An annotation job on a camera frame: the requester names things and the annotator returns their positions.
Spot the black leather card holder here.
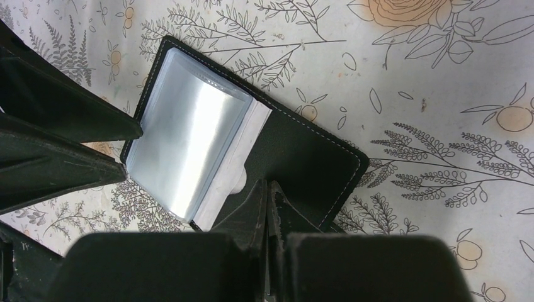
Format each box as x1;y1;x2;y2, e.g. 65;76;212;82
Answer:
121;36;369;232

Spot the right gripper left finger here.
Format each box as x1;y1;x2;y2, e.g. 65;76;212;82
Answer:
46;180;268;301

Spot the floral table mat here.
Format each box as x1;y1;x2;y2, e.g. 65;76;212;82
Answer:
1;1;533;301

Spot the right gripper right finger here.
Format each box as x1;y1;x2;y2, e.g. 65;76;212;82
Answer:
266;181;472;301

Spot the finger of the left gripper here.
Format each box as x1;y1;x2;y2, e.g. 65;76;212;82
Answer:
1;23;142;143
1;113;126;214

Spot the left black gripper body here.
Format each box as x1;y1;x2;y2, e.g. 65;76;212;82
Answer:
1;223;63;301

